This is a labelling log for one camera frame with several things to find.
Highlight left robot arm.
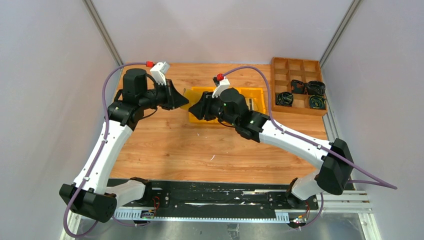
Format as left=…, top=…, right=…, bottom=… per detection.
left=59, top=64, right=189, bottom=223

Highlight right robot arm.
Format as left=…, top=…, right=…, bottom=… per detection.
left=183, top=88, right=353, bottom=207

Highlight grey cards in right bin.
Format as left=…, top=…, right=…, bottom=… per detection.
left=246, top=97, right=263, bottom=112

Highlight yellow three-compartment bin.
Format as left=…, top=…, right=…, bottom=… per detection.
left=188, top=86, right=266, bottom=125

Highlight wooden compartment tray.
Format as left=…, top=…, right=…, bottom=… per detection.
left=270, top=57, right=328, bottom=117

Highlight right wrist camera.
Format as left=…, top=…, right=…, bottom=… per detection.
left=212, top=77, right=231, bottom=99

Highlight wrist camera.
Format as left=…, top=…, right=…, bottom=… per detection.
left=212, top=77, right=231, bottom=99
left=150, top=62, right=170, bottom=86

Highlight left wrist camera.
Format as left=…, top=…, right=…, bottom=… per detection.
left=150, top=62, right=170, bottom=86

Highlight black coiled strap left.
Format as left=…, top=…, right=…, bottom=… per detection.
left=276, top=92, right=295, bottom=107

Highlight black coiled strap upper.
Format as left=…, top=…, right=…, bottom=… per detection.
left=290, top=79, right=306, bottom=95

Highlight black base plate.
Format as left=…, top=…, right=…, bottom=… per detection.
left=105, top=178, right=355, bottom=220

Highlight black green coiled strap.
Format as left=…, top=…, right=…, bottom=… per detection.
left=309, top=95, right=327, bottom=110

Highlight black coiled strap right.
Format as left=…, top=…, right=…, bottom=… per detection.
left=305, top=80, right=327, bottom=96

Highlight aluminium frame rail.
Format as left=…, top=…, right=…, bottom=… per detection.
left=71, top=179, right=381, bottom=240

